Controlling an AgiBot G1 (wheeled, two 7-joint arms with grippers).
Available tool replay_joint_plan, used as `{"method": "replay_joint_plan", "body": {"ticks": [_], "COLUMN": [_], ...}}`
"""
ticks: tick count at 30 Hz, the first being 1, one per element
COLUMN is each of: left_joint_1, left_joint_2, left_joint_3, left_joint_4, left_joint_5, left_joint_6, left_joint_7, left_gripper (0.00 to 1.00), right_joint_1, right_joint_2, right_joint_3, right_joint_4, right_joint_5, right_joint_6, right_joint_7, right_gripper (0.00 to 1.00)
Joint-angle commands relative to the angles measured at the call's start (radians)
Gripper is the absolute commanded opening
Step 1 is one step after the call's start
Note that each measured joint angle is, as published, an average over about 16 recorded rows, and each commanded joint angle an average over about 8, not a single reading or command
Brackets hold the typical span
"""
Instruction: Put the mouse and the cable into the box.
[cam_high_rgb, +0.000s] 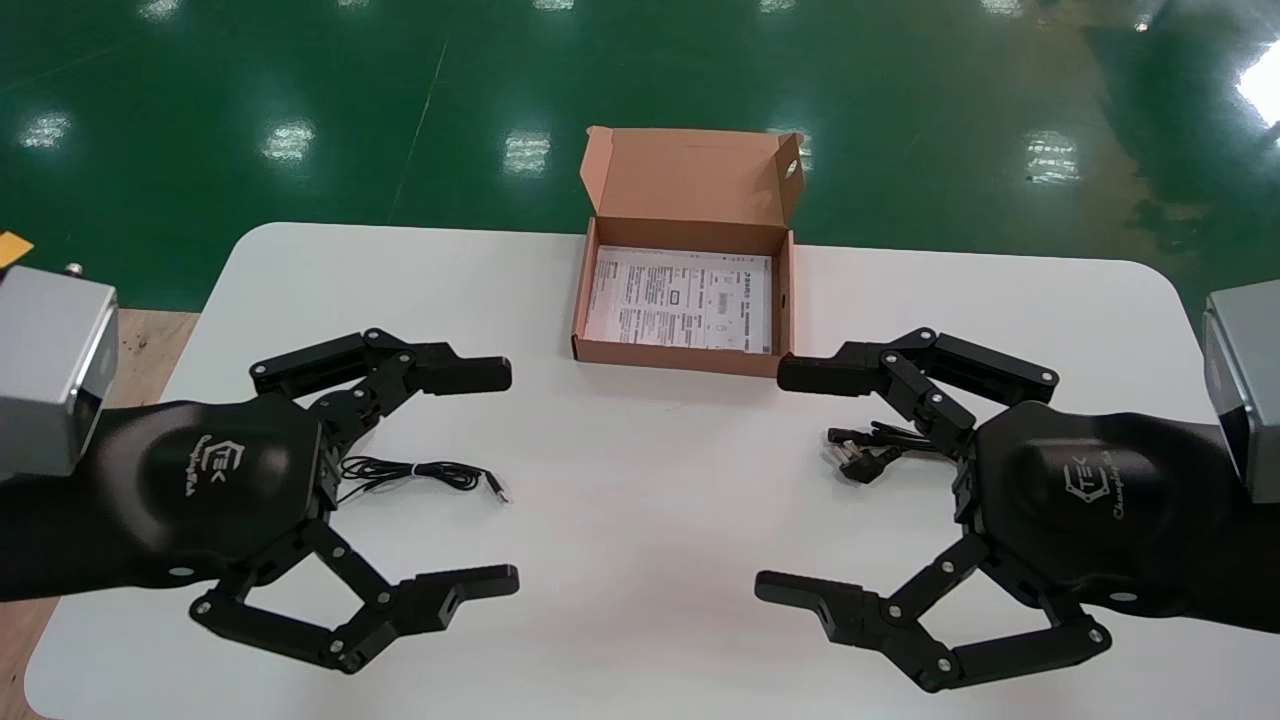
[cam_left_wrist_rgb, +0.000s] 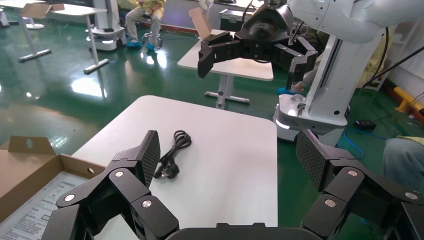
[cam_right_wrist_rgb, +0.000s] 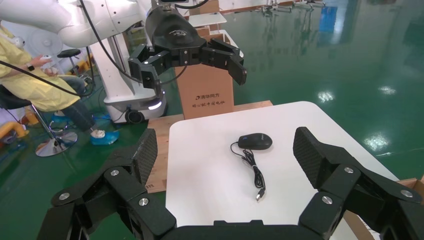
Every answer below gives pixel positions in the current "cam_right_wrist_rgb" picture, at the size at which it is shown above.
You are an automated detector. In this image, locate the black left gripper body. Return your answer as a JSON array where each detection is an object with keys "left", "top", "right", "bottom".
[{"left": 145, "top": 5, "right": 208, "bottom": 68}]

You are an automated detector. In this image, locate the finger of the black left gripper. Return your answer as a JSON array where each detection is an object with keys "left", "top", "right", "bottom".
[
  {"left": 128, "top": 43, "right": 173, "bottom": 90},
  {"left": 198, "top": 38, "right": 248, "bottom": 86}
]

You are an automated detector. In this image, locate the white background table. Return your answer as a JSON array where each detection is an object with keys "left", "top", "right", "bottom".
[{"left": 188, "top": 11, "right": 244, "bottom": 59}]

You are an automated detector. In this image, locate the yellow plastic toy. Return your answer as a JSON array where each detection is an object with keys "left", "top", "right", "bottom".
[{"left": 0, "top": 109, "right": 39, "bottom": 142}]

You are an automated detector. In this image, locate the seated person yellow coat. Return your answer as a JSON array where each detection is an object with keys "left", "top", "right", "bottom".
[{"left": 0, "top": 19, "right": 120, "bottom": 147}]

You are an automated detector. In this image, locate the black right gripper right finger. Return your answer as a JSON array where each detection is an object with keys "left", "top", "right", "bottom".
[{"left": 293, "top": 126, "right": 424, "bottom": 240}]

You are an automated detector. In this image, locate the black round stool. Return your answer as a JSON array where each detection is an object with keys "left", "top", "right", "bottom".
[{"left": 56, "top": 48, "right": 94, "bottom": 84}]

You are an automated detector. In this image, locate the white standing fan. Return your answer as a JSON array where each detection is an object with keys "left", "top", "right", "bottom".
[{"left": 26, "top": 28, "right": 64, "bottom": 61}]

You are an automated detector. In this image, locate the black chair chrome base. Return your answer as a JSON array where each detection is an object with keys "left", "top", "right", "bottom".
[{"left": 0, "top": 84, "right": 79, "bottom": 158}]

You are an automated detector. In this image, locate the tall printed cardboard box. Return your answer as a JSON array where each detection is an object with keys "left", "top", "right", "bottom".
[{"left": 174, "top": 26, "right": 235, "bottom": 120}]

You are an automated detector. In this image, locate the white robot body base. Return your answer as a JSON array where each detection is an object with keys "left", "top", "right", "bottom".
[{"left": 89, "top": 33, "right": 167, "bottom": 125}]

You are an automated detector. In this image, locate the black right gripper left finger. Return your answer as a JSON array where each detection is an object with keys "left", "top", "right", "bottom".
[{"left": 35, "top": 128, "right": 177, "bottom": 240}]

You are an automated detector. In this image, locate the black wired computer mouse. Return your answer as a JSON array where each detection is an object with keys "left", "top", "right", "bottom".
[{"left": 230, "top": 132, "right": 274, "bottom": 203}]

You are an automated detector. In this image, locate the grey metal rack frame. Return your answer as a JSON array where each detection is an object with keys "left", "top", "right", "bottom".
[{"left": 261, "top": 0, "right": 327, "bottom": 16}]

